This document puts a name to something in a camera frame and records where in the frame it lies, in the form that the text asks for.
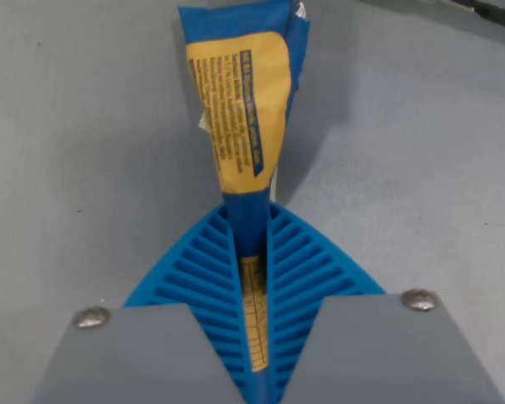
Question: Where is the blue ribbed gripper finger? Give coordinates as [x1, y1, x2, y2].
[31, 204, 265, 404]
[264, 202, 505, 404]

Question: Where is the blue bag with yellow labels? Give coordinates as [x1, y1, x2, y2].
[177, 0, 312, 399]

